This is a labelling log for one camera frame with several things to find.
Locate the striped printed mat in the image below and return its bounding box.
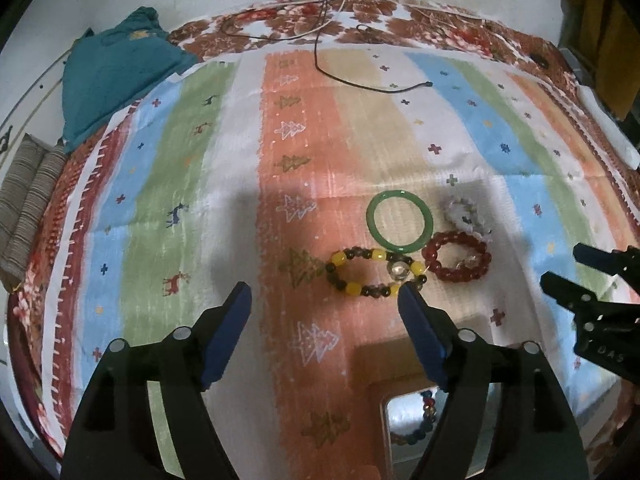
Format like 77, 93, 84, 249
15, 47, 640, 480

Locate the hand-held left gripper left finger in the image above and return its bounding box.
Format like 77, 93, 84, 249
60, 281, 252, 480

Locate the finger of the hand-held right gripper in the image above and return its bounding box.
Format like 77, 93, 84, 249
540, 271, 640, 313
573, 242, 640, 281

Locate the black charging cable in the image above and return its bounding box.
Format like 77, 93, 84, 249
314, 0, 434, 93

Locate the metal tin box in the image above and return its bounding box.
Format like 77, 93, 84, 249
378, 382, 451, 467

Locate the mustard brown garment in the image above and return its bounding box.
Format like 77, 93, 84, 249
562, 0, 640, 121

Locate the yellow and dark bead bracelet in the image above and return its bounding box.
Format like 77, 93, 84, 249
325, 246, 428, 301

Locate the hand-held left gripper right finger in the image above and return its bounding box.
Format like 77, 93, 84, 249
397, 281, 591, 480

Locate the striped grey cushion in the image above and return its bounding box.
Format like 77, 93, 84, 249
0, 132, 68, 288

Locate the red bead bracelet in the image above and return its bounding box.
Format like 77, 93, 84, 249
421, 230, 493, 283

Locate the teal cloth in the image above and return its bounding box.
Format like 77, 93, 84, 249
61, 6, 201, 155

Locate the white bead bracelet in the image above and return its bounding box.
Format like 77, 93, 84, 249
444, 195, 493, 238

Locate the green jade bangle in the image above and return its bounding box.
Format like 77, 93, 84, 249
366, 189, 435, 254

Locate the white power strip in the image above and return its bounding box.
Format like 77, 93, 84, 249
580, 85, 640, 171

